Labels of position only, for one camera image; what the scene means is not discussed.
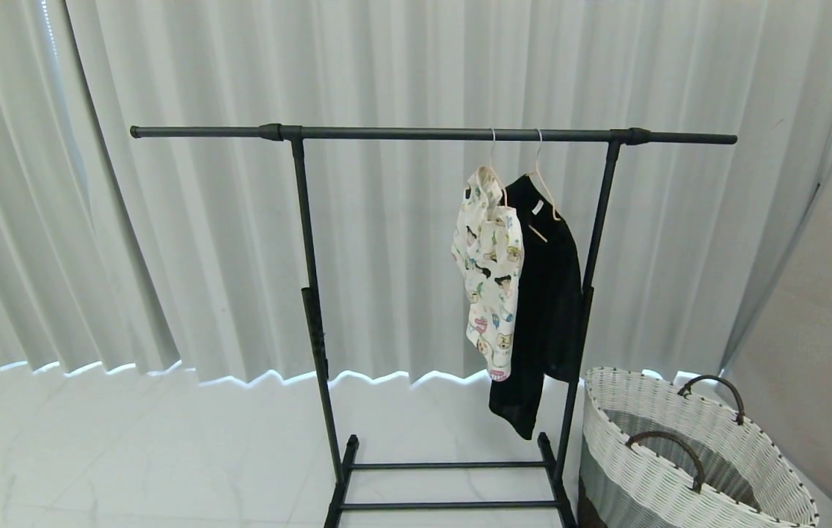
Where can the black garment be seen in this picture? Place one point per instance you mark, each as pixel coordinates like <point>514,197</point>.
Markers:
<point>541,315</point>

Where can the black clothes rack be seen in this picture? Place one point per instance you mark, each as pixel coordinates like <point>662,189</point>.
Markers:
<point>387,133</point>

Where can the cream printed garment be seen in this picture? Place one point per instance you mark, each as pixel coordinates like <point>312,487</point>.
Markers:
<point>489,279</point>

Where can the pink clothes hanger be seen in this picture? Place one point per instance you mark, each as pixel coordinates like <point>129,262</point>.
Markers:
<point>542,183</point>
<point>492,154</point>

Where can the white laundry basket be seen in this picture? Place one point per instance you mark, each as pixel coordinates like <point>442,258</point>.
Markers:
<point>651,477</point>

